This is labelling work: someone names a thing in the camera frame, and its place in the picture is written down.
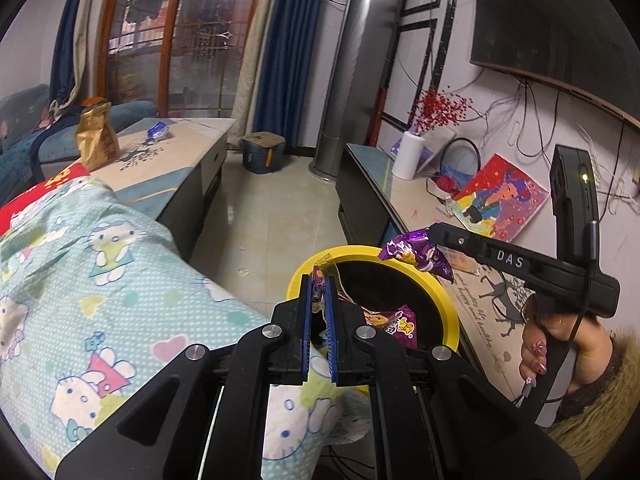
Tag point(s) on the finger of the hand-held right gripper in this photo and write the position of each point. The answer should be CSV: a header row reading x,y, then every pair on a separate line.
x,y
457,237

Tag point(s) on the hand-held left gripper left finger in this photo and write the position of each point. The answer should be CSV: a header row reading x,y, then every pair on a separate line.
x,y
306,340

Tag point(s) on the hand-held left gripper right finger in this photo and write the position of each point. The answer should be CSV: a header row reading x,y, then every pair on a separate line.
x,y
332,350

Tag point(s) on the purple snack wrapper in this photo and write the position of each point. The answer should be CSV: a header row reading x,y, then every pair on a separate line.
x,y
395,325
415,255

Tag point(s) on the crinkled foil candy wrapper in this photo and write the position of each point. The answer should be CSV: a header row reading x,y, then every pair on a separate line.
x,y
319,290

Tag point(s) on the yellow rimmed trash bin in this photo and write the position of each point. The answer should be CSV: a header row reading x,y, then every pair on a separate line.
x,y
445,305

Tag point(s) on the person's right forearm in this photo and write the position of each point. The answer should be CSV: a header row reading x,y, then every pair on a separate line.
x,y
605,425

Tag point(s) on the person's right hand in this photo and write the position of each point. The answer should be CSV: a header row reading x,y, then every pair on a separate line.
x,y
595,355

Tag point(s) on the red cloth bundle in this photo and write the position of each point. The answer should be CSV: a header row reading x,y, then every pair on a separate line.
x,y
450,184

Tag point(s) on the colourful figure painting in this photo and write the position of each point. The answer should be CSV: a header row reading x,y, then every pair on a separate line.
x,y
505,195

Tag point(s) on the black round hoop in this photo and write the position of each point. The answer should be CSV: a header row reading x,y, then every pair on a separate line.
x,y
475,152

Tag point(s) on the white paper towel roll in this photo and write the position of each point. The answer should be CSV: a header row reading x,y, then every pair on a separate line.
x,y
407,157

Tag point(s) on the dark television cabinet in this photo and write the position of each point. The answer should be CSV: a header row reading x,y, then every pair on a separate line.
x,y
365,175

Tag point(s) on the red berry branches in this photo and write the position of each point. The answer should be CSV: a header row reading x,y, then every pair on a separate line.
x,y
442,110

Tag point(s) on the light blue cartoon cat blanket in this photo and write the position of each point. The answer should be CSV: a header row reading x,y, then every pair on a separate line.
x,y
150,310

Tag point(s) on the grey orange floor box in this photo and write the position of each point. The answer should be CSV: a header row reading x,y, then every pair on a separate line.
x,y
262,152

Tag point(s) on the silver tower air conditioner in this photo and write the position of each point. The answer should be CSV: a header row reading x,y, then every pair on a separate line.
x,y
360,60

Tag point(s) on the beige coffee table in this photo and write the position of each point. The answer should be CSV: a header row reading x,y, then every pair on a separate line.
x,y
180,160

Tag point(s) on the blue curtain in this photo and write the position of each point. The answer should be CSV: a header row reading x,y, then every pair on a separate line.
x,y
290,50
67,35

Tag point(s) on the blue crumpled wrapper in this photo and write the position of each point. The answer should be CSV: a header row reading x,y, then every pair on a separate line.
x,y
157,130

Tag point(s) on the beige curtain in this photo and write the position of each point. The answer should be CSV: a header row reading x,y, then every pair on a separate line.
x,y
95,10
255,60

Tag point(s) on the blue patterned sofa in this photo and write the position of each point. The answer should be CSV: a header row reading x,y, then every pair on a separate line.
x,y
125,115

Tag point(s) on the gold paper bag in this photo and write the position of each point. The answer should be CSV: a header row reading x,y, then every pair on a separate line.
x,y
95,140

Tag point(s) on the red blanket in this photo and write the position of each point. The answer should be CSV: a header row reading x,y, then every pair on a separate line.
x,y
30,200

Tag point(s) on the wooden framed glass door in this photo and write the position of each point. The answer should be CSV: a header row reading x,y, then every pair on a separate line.
x,y
200,40

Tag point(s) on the black wall television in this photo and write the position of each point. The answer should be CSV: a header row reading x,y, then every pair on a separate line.
x,y
550,20

